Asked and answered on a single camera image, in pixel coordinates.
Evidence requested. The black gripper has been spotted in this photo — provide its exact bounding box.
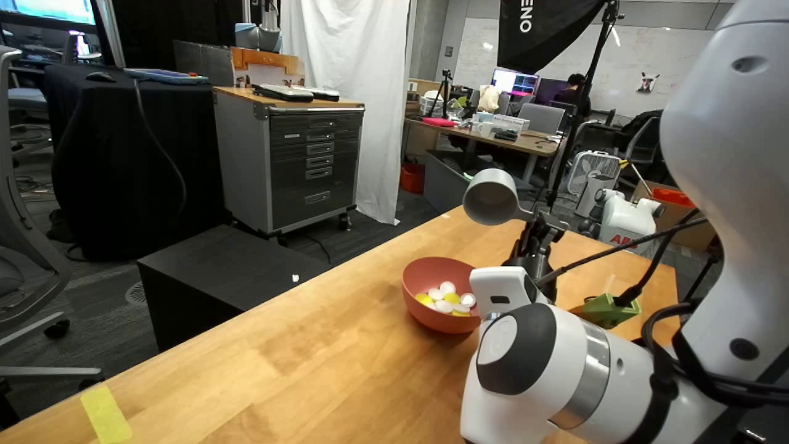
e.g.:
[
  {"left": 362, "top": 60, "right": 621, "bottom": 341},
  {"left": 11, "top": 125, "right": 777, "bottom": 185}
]
[{"left": 501, "top": 209, "right": 568, "bottom": 304}]

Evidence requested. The small grey pot with handle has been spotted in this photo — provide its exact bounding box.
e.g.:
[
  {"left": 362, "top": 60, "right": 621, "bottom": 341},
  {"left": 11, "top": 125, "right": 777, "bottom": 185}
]
[{"left": 461, "top": 168, "right": 538, "bottom": 226}]

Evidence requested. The peach plastic bowl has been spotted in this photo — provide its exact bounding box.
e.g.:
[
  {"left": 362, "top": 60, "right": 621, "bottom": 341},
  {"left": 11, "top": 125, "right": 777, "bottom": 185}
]
[{"left": 400, "top": 255, "right": 485, "bottom": 337}]

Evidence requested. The cardboard box with red contents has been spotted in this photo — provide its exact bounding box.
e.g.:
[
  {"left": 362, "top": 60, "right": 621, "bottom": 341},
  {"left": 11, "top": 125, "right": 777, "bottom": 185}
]
[{"left": 652, "top": 183, "right": 712, "bottom": 257}]

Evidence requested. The white fan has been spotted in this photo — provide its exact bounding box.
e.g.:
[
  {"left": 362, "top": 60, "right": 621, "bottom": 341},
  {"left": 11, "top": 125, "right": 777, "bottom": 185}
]
[{"left": 564, "top": 147, "right": 625, "bottom": 206}]

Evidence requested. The cluttered wooden desk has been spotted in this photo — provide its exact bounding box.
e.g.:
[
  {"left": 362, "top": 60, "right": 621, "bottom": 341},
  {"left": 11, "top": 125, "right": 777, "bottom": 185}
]
[{"left": 414, "top": 115, "right": 564, "bottom": 187}]

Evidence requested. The white ABB machine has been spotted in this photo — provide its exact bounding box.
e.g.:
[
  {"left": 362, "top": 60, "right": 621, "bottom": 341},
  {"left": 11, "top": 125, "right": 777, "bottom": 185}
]
[{"left": 597, "top": 185, "right": 663, "bottom": 247}]

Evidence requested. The small colourful monitor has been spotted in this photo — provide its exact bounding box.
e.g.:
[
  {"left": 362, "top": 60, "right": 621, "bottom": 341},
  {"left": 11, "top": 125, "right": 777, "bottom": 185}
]
[{"left": 491, "top": 66, "right": 542, "bottom": 105}]

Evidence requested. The black light stand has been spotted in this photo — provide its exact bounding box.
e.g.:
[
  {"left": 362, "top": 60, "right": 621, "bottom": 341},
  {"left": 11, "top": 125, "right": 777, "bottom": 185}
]
[{"left": 541, "top": 0, "right": 625, "bottom": 224}]

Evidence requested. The black softbox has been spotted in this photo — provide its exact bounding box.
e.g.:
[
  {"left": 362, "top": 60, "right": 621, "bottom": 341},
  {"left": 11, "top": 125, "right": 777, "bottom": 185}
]
[{"left": 495, "top": 0, "right": 610, "bottom": 77}]

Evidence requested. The grey metal tool cabinet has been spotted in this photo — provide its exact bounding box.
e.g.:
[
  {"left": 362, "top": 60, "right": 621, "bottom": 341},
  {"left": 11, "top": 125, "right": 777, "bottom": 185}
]
[{"left": 212, "top": 84, "right": 367, "bottom": 239}]

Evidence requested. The white curtain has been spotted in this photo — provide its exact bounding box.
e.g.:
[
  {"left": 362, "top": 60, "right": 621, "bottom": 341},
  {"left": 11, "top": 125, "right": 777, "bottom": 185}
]
[{"left": 278, "top": 0, "right": 411, "bottom": 226}]

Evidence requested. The black keyboard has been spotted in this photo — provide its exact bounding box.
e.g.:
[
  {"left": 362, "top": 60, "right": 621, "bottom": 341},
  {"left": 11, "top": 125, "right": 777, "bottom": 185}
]
[{"left": 249, "top": 82, "right": 316, "bottom": 103}]

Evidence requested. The open brown cardboard box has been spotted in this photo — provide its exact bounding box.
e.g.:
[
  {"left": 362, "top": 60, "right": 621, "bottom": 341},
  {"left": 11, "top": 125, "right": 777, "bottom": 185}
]
[{"left": 230, "top": 45, "right": 305, "bottom": 88}]

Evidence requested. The black low box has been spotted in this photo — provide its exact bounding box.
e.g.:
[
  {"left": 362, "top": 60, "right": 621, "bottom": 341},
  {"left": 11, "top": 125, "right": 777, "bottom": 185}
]
[{"left": 135, "top": 221, "right": 331, "bottom": 352}]

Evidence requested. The black draped table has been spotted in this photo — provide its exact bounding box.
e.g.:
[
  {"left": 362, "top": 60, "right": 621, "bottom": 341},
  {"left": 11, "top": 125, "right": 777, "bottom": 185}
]
[{"left": 43, "top": 61, "right": 233, "bottom": 267}]

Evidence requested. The blue flat pad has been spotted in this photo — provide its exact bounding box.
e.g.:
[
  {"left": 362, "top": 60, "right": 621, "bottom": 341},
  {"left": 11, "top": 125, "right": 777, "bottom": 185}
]
[{"left": 120, "top": 66, "right": 212, "bottom": 87}]

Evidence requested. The yellow tape piece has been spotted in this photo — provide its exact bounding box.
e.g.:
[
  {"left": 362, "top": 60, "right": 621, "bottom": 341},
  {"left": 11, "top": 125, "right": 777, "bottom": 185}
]
[{"left": 80, "top": 384, "right": 134, "bottom": 444}]

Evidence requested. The grey office chair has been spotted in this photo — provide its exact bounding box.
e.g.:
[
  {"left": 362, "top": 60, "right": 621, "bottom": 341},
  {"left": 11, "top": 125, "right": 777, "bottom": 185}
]
[{"left": 0, "top": 45, "right": 107, "bottom": 379}]

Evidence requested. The bright computer monitor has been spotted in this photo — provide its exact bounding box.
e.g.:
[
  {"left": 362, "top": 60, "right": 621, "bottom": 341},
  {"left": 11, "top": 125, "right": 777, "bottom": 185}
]
[{"left": 0, "top": 0, "right": 103, "bottom": 33}]

